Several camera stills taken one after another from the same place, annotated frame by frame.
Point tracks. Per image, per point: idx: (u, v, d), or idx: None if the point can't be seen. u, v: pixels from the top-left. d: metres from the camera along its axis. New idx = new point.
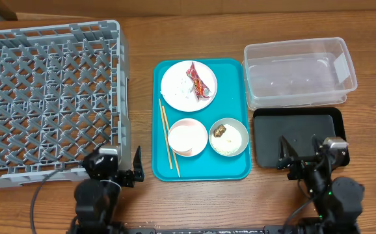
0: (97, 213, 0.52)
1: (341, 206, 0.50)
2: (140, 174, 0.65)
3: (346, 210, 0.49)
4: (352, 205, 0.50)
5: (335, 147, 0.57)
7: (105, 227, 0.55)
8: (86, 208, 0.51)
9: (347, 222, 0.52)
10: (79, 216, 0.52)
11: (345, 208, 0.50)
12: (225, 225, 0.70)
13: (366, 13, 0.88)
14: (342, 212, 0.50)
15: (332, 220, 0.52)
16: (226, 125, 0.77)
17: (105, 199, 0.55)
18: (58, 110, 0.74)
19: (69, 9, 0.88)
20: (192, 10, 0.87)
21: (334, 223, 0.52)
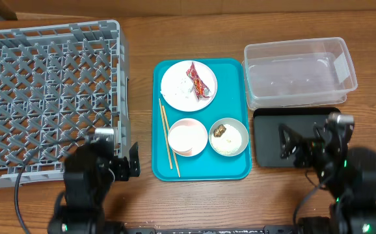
0: (88, 186, 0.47)
1: (360, 171, 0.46)
2: (136, 166, 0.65)
3: (365, 176, 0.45)
4: (373, 175, 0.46)
5: (343, 121, 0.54)
7: (96, 209, 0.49)
8: (75, 175, 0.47)
9: (366, 196, 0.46)
10: (67, 186, 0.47)
11: (363, 173, 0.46)
12: (225, 225, 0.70)
13: (365, 13, 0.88)
14: (362, 181, 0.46)
15: (351, 193, 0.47)
16: (226, 125, 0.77)
17: (98, 177, 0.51)
18: (58, 110, 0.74)
19: (69, 9, 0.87)
20: (192, 10, 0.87)
21: (353, 195, 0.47)
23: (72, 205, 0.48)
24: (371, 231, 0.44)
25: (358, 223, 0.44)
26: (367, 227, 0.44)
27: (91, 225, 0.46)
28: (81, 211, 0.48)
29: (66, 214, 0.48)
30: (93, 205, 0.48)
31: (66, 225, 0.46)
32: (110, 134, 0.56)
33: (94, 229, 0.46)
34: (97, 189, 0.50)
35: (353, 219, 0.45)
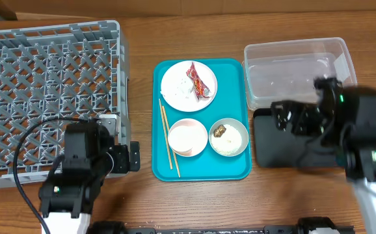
0: (87, 145, 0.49)
1: (358, 95, 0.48)
2: (136, 160, 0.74)
3: (362, 98, 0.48)
4: (373, 103, 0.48)
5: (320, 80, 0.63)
7: (92, 173, 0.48)
8: (77, 134, 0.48)
9: (370, 126, 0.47)
10: (66, 147, 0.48)
11: (361, 96, 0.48)
12: (225, 225, 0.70)
13: (365, 13, 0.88)
14: (360, 103, 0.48)
15: (355, 123, 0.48)
16: (226, 125, 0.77)
17: (97, 144, 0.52)
18: (58, 110, 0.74)
19: (69, 9, 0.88)
20: (192, 10, 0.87)
21: (356, 125, 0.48)
23: (69, 169, 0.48)
24: None
25: (365, 156, 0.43)
26: (375, 154, 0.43)
27: (84, 188, 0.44)
28: (77, 174, 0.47)
29: (59, 178, 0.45)
30: (90, 170, 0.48)
31: (58, 188, 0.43)
32: (114, 118, 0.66)
33: (88, 192, 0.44)
34: (95, 156, 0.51)
35: (362, 150, 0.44)
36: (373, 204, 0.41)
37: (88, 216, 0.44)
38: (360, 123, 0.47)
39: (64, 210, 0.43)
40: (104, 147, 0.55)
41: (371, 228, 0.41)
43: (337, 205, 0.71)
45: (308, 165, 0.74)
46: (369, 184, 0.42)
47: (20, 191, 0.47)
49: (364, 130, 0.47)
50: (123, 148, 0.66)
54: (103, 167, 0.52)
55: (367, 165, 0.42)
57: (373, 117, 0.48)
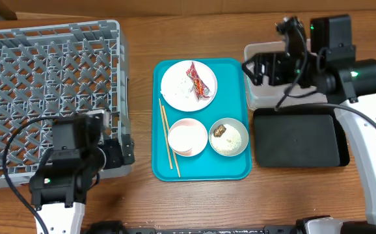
0: (76, 138, 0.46)
1: (326, 19, 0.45)
2: (129, 152, 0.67)
3: (333, 20, 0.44)
4: (343, 23, 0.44)
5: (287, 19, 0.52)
7: (82, 166, 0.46)
8: (66, 127, 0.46)
9: (344, 47, 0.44)
10: (54, 139, 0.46)
11: (330, 19, 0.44)
12: (225, 225, 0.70)
13: (365, 12, 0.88)
14: (330, 26, 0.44)
15: (328, 47, 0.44)
16: (226, 125, 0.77)
17: (86, 137, 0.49)
18: (57, 110, 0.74)
19: (69, 9, 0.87)
20: (192, 10, 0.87)
21: (331, 48, 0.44)
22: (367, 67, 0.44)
23: (58, 161, 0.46)
24: (361, 76, 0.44)
25: (345, 76, 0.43)
26: (355, 72, 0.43)
27: (75, 178, 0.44)
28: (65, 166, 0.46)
29: (49, 169, 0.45)
30: (79, 160, 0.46)
31: (49, 179, 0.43)
32: (101, 112, 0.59)
33: (79, 181, 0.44)
34: (86, 147, 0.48)
35: (340, 70, 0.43)
36: (358, 123, 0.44)
37: (81, 205, 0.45)
38: (334, 47, 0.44)
39: (57, 201, 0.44)
40: (94, 142, 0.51)
41: (357, 147, 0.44)
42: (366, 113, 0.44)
43: (337, 205, 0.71)
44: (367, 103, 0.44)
45: (308, 165, 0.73)
46: (349, 103, 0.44)
47: (12, 188, 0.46)
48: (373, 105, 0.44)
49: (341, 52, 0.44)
50: (115, 142, 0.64)
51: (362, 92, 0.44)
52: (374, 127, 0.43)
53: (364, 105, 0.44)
54: (94, 162, 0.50)
55: (347, 82, 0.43)
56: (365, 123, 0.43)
57: (347, 36, 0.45)
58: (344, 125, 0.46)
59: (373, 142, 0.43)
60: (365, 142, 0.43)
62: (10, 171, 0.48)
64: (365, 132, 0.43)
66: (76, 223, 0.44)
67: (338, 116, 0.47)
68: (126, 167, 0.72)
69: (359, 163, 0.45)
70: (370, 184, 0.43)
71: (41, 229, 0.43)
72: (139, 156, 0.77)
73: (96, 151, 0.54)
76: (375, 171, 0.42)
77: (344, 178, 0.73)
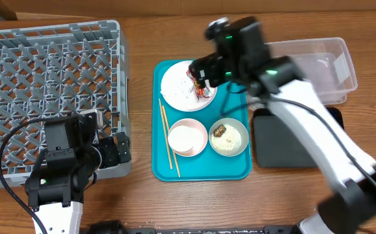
0: (69, 138, 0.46)
1: (239, 30, 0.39)
2: (125, 149, 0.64)
3: (245, 30, 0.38)
4: (248, 29, 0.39)
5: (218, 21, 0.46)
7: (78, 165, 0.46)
8: (58, 126, 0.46)
9: (259, 51, 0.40)
10: (47, 138, 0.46)
11: (241, 28, 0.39)
12: (225, 225, 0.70)
13: (365, 13, 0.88)
14: (242, 34, 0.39)
15: (246, 54, 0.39)
16: (226, 125, 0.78)
17: (80, 136, 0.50)
18: (57, 110, 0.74)
19: (69, 9, 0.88)
20: (192, 10, 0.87)
21: (248, 54, 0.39)
22: (282, 65, 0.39)
23: (53, 161, 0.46)
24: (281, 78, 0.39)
25: (267, 78, 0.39)
26: (273, 71, 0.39)
27: (71, 177, 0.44)
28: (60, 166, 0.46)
29: (44, 170, 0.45)
30: (75, 160, 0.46)
31: (45, 180, 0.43)
32: (94, 111, 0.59)
33: (75, 181, 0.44)
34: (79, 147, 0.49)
35: (261, 75, 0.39)
36: (287, 110, 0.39)
37: (79, 203, 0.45)
38: (252, 56, 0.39)
39: (54, 201, 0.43)
40: (87, 141, 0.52)
41: (298, 131, 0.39)
42: (295, 98, 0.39)
43: None
44: (296, 90, 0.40)
45: (308, 165, 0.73)
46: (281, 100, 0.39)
47: (7, 190, 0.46)
48: (296, 88, 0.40)
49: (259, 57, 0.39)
50: (109, 140, 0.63)
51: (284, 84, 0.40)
52: (303, 108, 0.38)
53: (291, 94, 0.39)
54: (90, 160, 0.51)
55: (268, 84, 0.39)
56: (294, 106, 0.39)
57: (258, 39, 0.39)
58: (281, 116, 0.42)
59: (307, 119, 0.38)
60: (301, 124, 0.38)
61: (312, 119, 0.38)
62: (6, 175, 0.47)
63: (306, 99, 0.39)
64: (296, 114, 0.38)
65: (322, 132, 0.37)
66: (75, 223, 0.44)
67: (274, 110, 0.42)
68: (125, 168, 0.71)
69: (305, 145, 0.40)
70: (320, 160, 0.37)
71: (40, 230, 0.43)
72: (139, 156, 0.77)
73: (90, 149, 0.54)
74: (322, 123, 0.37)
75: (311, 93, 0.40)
76: (317, 144, 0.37)
77: None
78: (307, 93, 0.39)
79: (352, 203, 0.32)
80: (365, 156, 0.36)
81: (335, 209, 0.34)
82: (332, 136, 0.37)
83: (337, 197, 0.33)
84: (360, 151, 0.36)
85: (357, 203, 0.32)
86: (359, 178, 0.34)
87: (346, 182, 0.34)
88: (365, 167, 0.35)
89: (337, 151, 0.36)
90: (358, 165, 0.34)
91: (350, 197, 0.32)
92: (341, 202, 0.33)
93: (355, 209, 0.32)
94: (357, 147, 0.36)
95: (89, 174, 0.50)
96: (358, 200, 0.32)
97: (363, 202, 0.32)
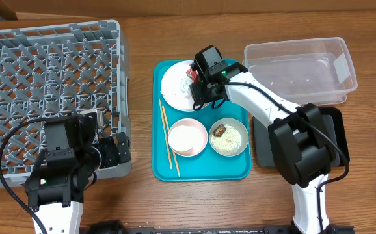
0: (69, 138, 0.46)
1: (200, 54, 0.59)
2: (126, 149, 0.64)
3: (203, 52, 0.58)
4: (208, 52, 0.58)
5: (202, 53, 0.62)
7: (77, 165, 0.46)
8: (58, 126, 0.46)
9: (218, 64, 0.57)
10: (48, 140, 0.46)
11: (202, 52, 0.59)
12: (225, 225, 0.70)
13: (365, 13, 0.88)
14: (203, 57, 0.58)
15: (209, 67, 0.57)
16: (226, 125, 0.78)
17: (80, 137, 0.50)
18: (57, 110, 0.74)
19: (69, 9, 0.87)
20: (192, 10, 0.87)
21: (211, 67, 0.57)
22: (233, 69, 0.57)
23: (53, 161, 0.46)
24: (232, 75, 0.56)
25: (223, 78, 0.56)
26: (225, 72, 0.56)
27: (71, 177, 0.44)
28: (59, 167, 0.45)
29: (44, 169, 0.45)
30: (75, 160, 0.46)
31: (45, 180, 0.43)
32: (94, 111, 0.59)
33: (75, 181, 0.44)
34: (80, 147, 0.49)
35: (219, 76, 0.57)
36: (235, 89, 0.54)
37: (79, 203, 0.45)
38: (213, 67, 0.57)
39: (54, 201, 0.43)
40: (87, 141, 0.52)
41: (246, 102, 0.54)
42: (239, 80, 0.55)
43: (337, 204, 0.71)
44: (240, 76, 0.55)
45: None
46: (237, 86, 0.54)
47: (7, 190, 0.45)
48: (241, 75, 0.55)
49: (216, 67, 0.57)
50: (109, 140, 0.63)
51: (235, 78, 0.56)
52: (243, 86, 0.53)
53: (239, 78, 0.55)
54: (90, 160, 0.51)
55: (223, 79, 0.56)
56: (239, 87, 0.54)
57: (216, 56, 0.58)
58: (236, 97, 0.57)
59: (248, 91, 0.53)
60: (244, 96, 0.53)
61: (250, 90, 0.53)
62: (5, 177, 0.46)
63: (248, 80, 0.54)
64: (241, 91, 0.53)
65: (258, 96, 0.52)
66: (75, 223, 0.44)
67: (230, 95, 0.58)
68: (125, 168, 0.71)
69: (253, 111, 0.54)
70: (261, 115, 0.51)
71: (40, 230, 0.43)
72: (139, 156, 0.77)
73: (90, 149, 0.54)
74: (256, 91, 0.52)
75: (250, 76, 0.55)
76: (256, 104, 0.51)
77: (345, 178, 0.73)
78: (248, 77, 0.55)
79: (279, 132, 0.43)
80: (291, 103, 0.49)
81: (276, 148, 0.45)
82: (264, 97, 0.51)
83: (270, 134, 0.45)
84: (287, 101, 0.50)
85: (283, 132, 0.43)
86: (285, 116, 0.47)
87: (275, 121, 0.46)
88: (291, 109, 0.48)
89: (268, 104, 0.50)
90: (283, 108, 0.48)
91: (276, 128, 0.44)
92: (272, 136, 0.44)
93: (283, 137, 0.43)
94: (283, 99, 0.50)
95: (89, 174, 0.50)
96: (283, 130, 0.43)
97: (289, 132, 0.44)
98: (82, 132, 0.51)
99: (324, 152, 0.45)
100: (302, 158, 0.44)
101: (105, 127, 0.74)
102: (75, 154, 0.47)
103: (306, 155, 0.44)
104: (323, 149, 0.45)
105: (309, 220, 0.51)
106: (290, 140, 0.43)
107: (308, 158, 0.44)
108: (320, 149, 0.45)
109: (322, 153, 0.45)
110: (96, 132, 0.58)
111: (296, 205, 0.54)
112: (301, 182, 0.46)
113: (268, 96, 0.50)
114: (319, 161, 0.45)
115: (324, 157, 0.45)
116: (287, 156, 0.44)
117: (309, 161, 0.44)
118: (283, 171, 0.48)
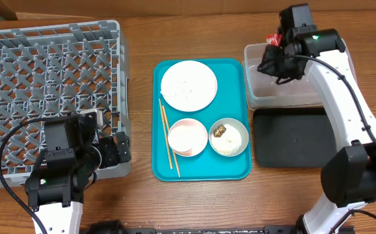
0: (68, 138, 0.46)
1: (289, 10, 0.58)
2: (126, 149, 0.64)
3: (295, 8, 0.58)
4: (300, 11, 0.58)
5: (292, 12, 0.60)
7: (77, 165, 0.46)
8: (58, 127, 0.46)
9: (307, 26, 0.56)
10: (47, 140, 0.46)
11: (293, 8, 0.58)
12: (225, 225, 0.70)
13: (365, 12, 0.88)
14: (292, 15, 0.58)
15: (295, 27, 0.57)
16: (226, 125, 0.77)
17: (80, 136, 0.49)
18: (57, 110, 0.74)
19: (69, 9, 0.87)
20: (192, 10, 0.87)
21: (297, 28, 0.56)
22: (328, 35, 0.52)
23: (53, 161, 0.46)
24: (321, 39, 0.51)
25: (309, 41, 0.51)
26: (316, 36, 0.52)
27: (71, 177, 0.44)
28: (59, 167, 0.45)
29: (44, 170, 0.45)
30: (75, 160, 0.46)
31: (44, 180, 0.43)
32: (94, 110, 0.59)
33: (75, 181, 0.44)
34: (79, 147, 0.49)
35: (308, 38, 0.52)
36: (321, 71, 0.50)
37: (79, 203, 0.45)
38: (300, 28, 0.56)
39: (54, 201, 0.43)
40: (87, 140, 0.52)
41: (325, 91, 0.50)
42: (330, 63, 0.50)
43: None
44: (327, 58, 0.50)
45: (308, 165, 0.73)
46: (321, 66, 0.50)
47: (8, 190, 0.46)
48: (334, 59, 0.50)
49: (305, 29, 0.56)
50: (110, 140, 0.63)
51: (324, 50, 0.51)
52: (334, 73, 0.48)
53: (326, 59, 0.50)
54: (89, 160, 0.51)
55: (311, 45, 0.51)
56: (327, 71, 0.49)
57: (306, 19, 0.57)
58: (315, 78, 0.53)
59: (335, 83, 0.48)
60: (328, 84, 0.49)
61: (339, 84, 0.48)
62: (4, 179, 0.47)
63: (341, 67, 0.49)
64: (328, 78, 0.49)
65: (345, 95, 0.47)
66: (75, 223, 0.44)
67: (309, 72, 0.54)
68: (125, 167, 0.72)
69: (327, 105, 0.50)
70: (337, 116, 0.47)
71: (40, 230, 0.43)
72: (139, 156, 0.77)
73: (90, 149, 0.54)
74: (346, 88, 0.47)
75: (345, 65, 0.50)
76: (338, 103, 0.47)
77: None
78: (341, 65, 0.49)
79: (354, 158, 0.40)
80: None
81: (338, 165, 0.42)
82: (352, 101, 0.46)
83: (341, 154, 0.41)
84: (375, 122, 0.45)
85: (357, 160, 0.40)
86: (366, 142, 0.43)
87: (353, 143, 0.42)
88: None
89: (353, 110, 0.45)
90: (369, 131, 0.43)
91: (351, 154, 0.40)
92: (344, 158, 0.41)
93: (355, 164, 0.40)
94: (373, 117, 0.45)
95: (89, 173, 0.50)
96: (358, 156, 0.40)
97: (363, 161, 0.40)
98: (82, 132, 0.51)
99: None
100: (359, 186, 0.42)
101: (105, 128, 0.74)
102: (75, 155, 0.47)
103: (363, 184, 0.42)
104: None
105: (319, 229, 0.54)
106: (360, 169, 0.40)
107: (363, 188, 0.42)
108: None
109: None
110: (96, 132, 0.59)
111: (318, 207, 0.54)
112: (341, 203, 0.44)
113: (358, 105, 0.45)
114: (371, 194, 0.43)
115: None
116: (347, 182, 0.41)
117: (363, 191, 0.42)
118: (328, 186, 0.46)
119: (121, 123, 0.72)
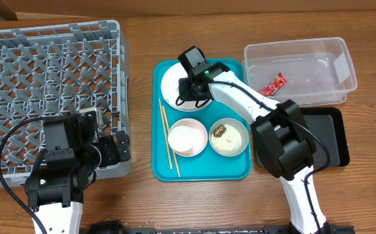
0: (68, 138, 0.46)
1: (183, 55, 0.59)
2: (125, 148, 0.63)
3: (187, 53, 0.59)
4: (192, 55, 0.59)
5: (190, 51, 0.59)
7: (77, 165, 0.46)
8: (58, 127, 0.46)
9: (200, 64, 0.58)
10: (47, 140, 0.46)
11: (185, 54, 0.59)
12: (225, 225, 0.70)
13: (365, 12, 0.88)
14: (188, 60, 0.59)
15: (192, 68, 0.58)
16: (226, 125, 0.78)
17: (80, 136, 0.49)
18: (58, 110, 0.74)
19: (69, 9, 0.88)
20: (192, 10, 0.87)
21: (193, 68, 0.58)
22: (216, 68, 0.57)
23: (53, 161, 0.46)
24: (213, 73, 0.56)
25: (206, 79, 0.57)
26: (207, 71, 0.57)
27: (71, 177, 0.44)
28: (58, 167, 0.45)
29: (44, 170, 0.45)
30: (75, 160, 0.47)
31: (45, 180, 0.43)
32: (94, 110, 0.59)
33: (75, 181, 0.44)
34: (78, 146, 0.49)
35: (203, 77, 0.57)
36: (218, 88, 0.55)
37: (79, 203, 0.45)
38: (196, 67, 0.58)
39: (54, 201, 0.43)
40: (87, 140, 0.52)
41: (228, 100, 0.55)
42: (220, 79, 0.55)
43: (337, 205, 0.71)
44: (220, 76, 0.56)
45: None
46: (222, 88, 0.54)
47: (7, 190, 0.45)
48: (224, 75, 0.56)
49: (201, 67, 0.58)
50: (109, 139, 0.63)
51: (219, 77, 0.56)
52: (226, 85, 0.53)
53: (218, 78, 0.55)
54: (89, 160, 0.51)
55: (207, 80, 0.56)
56: (222, 86, 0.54)
57: (198, 57, 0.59)
58: (220, 97, 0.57)
59: (231, 90, 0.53)
60: (228, 95, 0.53)
61: (234, 90, 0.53)
62: (2, 177, 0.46)
63: (229, 78, 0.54)
64: (224, 90, 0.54)
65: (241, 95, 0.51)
66: (75, 222, 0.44)
67: (214, 95, 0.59)
68: (125, 167, 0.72)
69: (237, 110, 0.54)
70: (244, 112, 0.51)
71: (40, 230, 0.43)
72: (139, 156, 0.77)
73: (90, 148, 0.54)
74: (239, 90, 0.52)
75: (233, 75, 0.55)
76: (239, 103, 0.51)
77: (345, 178, 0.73)
78: (230, 77, 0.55)
79: (261, 129, 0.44)
80: (272, 101, 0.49)
81: (259, 143, 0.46)
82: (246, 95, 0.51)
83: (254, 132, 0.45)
84: (268, 99, 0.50)
85: (264, 129, 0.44)
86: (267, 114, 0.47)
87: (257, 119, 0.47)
88: (272, 106, 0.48)
89: (250, 103, 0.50)
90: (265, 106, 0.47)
91: (257, 125, 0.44)
92: (256, 134, 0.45)
93: (265, 134, 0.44)
94: (265, 97, 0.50)
95: (89, 173, 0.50)
96: (265, 127, 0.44)
97: (270, 128, 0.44)
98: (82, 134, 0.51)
99: (306, 145, 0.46)
100: (285, 152, 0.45)
101: (105, 128, 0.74)
102: (75, 154, 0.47)
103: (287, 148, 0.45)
104: (304, 143, 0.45)
105: (305, 216, 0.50)
106: (272, 136, 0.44)
107: (290, 152, 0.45)
108: (302, 142, 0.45)
109: (303, 146, 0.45)
110: (96, 132, 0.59)
111: (291, 205, 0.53)
112: (284, 173, 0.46)
113: (250, 94, 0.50)
114: (299, 153, 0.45)
115: (305, 149, 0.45)
116: (271, 152, 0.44)
117: (293, 155, 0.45)
118: (270, 168, 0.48)
119: (121, 123, 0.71)
